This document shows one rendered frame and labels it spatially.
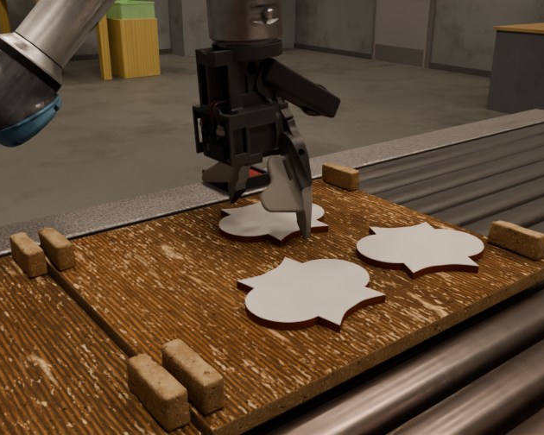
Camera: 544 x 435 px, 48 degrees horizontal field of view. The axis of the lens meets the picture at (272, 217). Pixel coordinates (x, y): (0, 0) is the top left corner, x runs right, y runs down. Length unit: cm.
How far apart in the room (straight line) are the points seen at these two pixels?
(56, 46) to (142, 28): 711
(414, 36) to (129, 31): 384
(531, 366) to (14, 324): 42
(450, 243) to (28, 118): 64
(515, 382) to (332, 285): 17
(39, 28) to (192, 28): 918
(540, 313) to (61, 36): 76
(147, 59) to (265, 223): 751
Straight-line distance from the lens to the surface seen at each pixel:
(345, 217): 74
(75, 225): 81
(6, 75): 100
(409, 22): 917
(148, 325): 53
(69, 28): 102
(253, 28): 61
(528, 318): 61
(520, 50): 612
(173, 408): 41
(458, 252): 65
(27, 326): 55
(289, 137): 64
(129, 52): 805
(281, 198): 63
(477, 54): 850
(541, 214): 89
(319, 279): 57
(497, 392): 50
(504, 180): 100
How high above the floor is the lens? 121
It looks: 22 degrees down
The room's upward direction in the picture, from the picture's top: straight up
